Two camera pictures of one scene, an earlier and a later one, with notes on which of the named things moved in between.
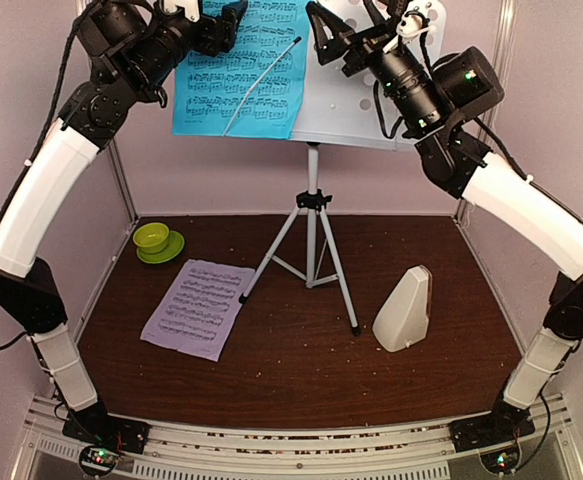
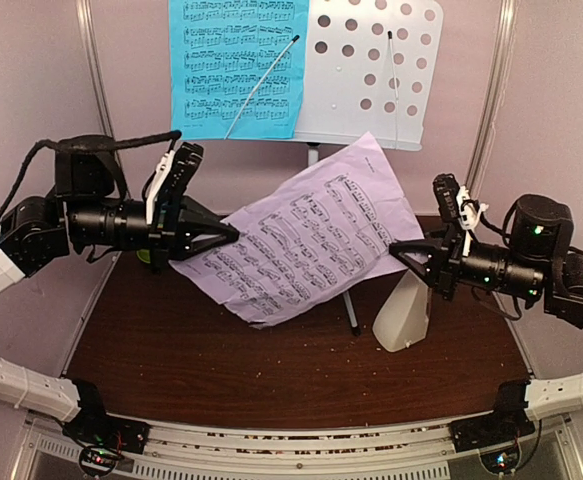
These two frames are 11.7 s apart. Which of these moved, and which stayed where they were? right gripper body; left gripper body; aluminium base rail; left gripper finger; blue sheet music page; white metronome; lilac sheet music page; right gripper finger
Moved: right gripper body; left gripper finger; lilac sheet music page; right gripper finger; left gripper body
Stayed: blue sheet music page; aluminium base rail; white metronome
